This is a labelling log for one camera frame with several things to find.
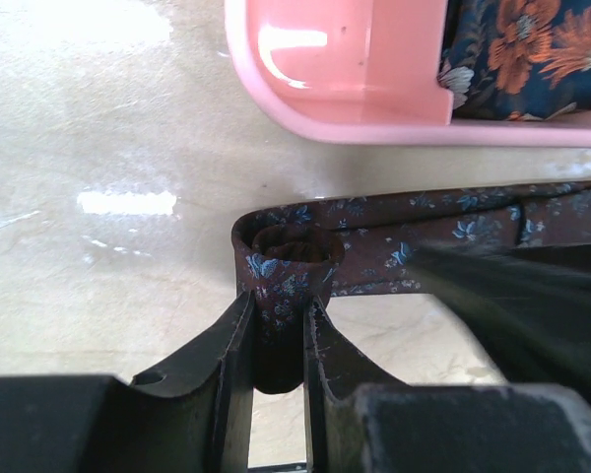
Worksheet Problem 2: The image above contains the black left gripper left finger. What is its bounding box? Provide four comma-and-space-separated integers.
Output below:
0, 294, 255, 472

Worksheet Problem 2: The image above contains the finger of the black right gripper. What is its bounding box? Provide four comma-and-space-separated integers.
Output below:
407, 243, 591, 397

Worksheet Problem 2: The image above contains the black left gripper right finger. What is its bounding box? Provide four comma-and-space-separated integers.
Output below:
303, 299, 591, 472

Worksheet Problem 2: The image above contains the maroon blue-flowered tie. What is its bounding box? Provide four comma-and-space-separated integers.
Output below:
231, 181, 591, 394

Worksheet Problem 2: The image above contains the navy orange floral rolled tie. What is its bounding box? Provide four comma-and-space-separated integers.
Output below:
438, 0, 591, 121

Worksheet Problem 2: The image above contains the pink divided organizer box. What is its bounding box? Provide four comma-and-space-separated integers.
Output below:
225, 1, 591, 148

